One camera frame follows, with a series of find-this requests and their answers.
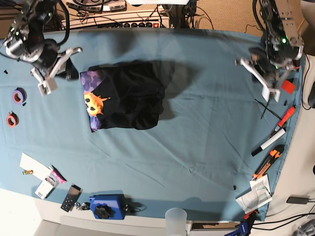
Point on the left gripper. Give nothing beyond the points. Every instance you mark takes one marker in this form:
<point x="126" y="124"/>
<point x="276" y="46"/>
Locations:
<point x="272" y="67"/>

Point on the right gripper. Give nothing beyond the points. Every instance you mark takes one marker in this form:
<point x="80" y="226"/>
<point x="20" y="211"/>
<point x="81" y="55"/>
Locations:
<point x="47" y="63"/>

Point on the black t-shirt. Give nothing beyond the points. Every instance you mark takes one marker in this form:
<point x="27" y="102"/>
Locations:
<point x="123" y="95"/>

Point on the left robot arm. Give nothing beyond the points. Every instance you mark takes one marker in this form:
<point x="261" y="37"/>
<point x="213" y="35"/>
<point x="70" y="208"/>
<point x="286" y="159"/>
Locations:
<point x="280" y="45"/>

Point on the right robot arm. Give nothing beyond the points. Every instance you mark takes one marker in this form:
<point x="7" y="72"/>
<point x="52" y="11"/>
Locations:
<point x="26" y="42"/>

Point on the orange cube block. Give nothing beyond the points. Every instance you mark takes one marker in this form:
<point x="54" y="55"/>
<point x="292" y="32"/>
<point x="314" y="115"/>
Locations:
<point x="288" y="86"/>

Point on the black zip tie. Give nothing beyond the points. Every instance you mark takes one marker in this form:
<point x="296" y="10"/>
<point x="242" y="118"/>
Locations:
<point x="267" y="109"/>

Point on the purple tape roll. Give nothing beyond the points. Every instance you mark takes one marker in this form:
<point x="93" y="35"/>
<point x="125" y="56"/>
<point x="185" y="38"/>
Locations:
<point x="19" y="96"/>

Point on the red tape roll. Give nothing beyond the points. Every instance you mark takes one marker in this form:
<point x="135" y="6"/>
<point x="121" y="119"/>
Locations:
<point x="12" y="120"/>

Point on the white black marker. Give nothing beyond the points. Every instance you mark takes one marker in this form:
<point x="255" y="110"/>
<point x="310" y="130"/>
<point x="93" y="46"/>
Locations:
<point x="269" y="141"/>

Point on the orange black utility knife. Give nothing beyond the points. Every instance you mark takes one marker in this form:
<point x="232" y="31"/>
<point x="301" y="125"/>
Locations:
<point x="268" y="161"/>

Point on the teal table cloth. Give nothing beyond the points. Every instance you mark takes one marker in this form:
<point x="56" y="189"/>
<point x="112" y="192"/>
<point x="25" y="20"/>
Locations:
<point x="198" y="157"/>

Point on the black power strip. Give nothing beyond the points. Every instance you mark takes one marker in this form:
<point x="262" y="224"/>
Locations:
<point x="131" y="25"/>

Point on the pink marker pen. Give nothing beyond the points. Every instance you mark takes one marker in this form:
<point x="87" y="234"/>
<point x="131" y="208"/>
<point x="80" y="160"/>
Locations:
<point x="57" y="175"/>

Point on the white paper sheet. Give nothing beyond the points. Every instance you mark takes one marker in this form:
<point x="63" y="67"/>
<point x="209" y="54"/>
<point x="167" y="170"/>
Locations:
<point x="29" y="164"/>

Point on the black remote control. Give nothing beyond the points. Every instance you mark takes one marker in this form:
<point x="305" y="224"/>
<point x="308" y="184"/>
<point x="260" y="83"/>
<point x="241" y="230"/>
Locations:
<point x="71" y="198"/>

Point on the white packet with label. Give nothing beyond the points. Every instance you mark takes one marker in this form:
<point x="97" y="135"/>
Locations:
<point x="46" y="187"/>

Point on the black small adapter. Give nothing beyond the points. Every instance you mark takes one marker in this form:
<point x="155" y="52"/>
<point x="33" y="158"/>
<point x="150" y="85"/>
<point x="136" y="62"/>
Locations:
<point x="297" y="200"/>

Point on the blue plastic box device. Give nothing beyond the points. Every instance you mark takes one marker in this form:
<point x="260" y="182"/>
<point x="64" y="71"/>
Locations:
<point x="108" y="207"/>

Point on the blue bar clamp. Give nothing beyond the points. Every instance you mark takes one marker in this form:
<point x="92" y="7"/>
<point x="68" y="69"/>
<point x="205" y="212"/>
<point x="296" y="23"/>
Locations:
<point x="244" y="228"/>

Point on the translucent plastic cup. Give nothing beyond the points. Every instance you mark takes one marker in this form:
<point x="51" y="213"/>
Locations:
<point x="175" y="222"/>

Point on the red handled screwdriver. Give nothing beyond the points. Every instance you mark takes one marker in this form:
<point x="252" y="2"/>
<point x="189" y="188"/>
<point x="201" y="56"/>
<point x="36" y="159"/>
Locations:
<point x="284" y="119"/>

